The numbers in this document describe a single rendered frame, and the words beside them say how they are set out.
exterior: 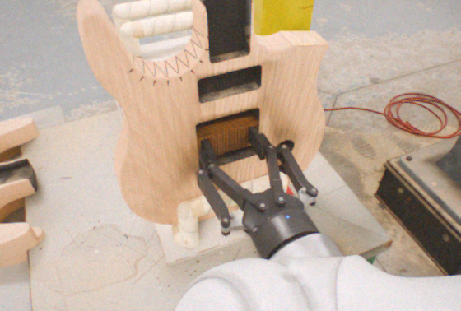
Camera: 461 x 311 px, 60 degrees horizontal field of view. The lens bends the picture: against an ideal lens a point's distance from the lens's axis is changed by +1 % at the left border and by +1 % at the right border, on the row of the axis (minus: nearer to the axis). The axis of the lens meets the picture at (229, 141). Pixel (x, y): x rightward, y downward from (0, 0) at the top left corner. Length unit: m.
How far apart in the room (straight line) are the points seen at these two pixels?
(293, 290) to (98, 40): 0.33
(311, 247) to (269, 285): 0.21
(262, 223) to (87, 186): 0.48
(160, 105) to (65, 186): 0.42
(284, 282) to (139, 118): 0.34
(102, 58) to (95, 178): 0.45
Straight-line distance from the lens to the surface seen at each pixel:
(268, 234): 0.47
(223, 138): 0.59
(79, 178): 0.90
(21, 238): 0.78
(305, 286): 0.25
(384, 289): 0.27
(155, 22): 0.80
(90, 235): 0.80
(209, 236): 0.74
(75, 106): 2.68
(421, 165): 1.92
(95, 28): 0.46
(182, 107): 0.53
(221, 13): 0.50
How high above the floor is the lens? 1.57
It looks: 44 degrees down
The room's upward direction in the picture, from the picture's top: straight up
